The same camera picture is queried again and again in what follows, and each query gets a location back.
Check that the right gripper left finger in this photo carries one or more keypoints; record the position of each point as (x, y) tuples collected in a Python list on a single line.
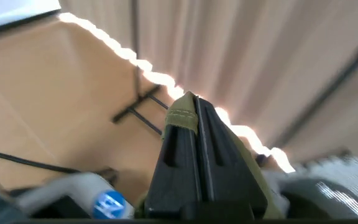
[(176, 180)]

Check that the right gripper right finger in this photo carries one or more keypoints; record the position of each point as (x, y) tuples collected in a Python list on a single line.
[(228, 180)]

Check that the green printed shirt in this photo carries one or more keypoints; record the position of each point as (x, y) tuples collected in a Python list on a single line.
[(182, 115)]

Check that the black clothes rack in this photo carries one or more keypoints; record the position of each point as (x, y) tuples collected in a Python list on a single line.
[(138, 102)]

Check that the white laundry basket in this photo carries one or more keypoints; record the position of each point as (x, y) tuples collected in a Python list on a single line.
[(337, 193)]

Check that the beige curtain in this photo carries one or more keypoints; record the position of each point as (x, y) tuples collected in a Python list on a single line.
[(228, 46)]

